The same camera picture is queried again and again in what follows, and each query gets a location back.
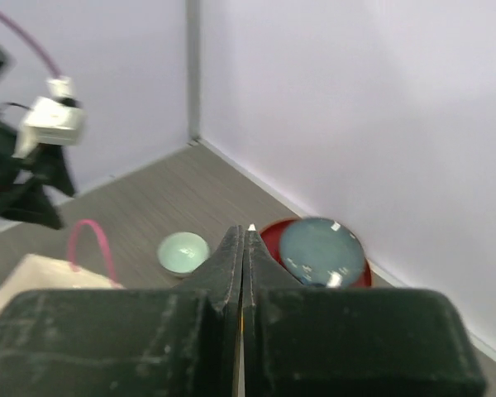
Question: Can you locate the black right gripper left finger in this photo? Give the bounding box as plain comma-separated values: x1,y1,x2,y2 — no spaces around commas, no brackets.
0,226,245,396

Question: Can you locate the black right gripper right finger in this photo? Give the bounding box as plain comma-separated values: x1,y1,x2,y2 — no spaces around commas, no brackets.
243,231,486,396

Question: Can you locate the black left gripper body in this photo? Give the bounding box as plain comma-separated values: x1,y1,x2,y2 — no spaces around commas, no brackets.
0,119,76,230

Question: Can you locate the pink paper gift bag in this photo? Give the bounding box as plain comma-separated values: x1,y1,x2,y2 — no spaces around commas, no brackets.
0,219,123,313

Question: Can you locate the light teal patterned bowl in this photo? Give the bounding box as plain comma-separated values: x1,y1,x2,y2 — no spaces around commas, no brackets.
156,232,211,278

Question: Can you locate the blue grey plate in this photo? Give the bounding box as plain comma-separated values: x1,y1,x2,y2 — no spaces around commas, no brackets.
279,218,365,289

